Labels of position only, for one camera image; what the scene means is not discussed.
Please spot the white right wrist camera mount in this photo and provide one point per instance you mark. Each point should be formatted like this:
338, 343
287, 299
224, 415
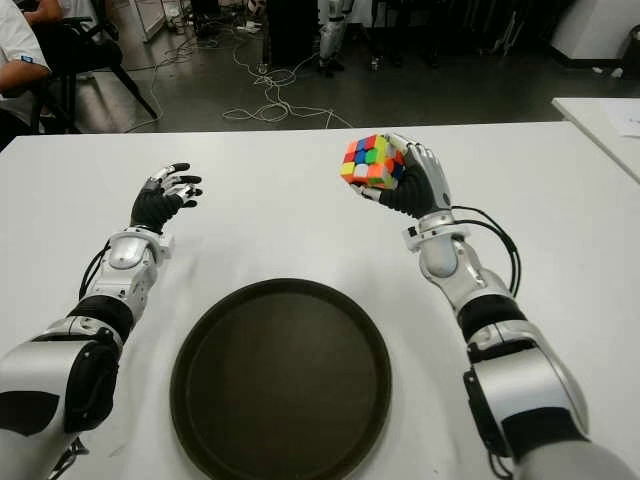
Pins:
411, 240

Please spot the black tripod legs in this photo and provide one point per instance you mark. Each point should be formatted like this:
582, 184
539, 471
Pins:
400, 30

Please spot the white cabinet with black base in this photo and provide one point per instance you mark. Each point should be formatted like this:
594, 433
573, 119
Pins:
595, 25

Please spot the black chair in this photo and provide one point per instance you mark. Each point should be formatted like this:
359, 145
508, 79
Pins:
95, 50

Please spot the grey folded stand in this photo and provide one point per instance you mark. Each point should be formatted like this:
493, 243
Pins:
505, 32

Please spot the silver humanoid robot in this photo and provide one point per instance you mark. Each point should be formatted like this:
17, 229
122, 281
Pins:
332, 35

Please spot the white power strip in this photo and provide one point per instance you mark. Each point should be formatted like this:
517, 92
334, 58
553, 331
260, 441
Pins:
250, 27

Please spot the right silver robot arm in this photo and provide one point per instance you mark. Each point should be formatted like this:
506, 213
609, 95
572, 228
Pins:
520, 360

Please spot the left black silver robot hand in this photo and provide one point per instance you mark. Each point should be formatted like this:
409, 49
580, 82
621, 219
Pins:
150, 207

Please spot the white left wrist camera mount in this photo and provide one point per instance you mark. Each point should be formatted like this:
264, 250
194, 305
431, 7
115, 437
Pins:
167, 246

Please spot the multicolour Rubik's cube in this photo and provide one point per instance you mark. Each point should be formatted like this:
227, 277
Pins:
372, 160

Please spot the seated person in white shirt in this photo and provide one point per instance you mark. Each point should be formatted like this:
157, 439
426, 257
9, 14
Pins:
15, 45

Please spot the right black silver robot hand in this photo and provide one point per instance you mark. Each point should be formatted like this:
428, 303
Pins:
425, 185

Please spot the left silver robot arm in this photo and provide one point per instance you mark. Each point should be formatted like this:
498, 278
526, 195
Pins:
40, 360

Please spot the white side table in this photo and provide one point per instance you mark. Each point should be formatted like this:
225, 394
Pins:
595, 130

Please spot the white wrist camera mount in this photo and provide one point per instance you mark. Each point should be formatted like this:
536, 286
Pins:
411, 240
167, 246

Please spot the dark brown round plate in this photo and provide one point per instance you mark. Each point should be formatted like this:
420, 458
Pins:
280, 385

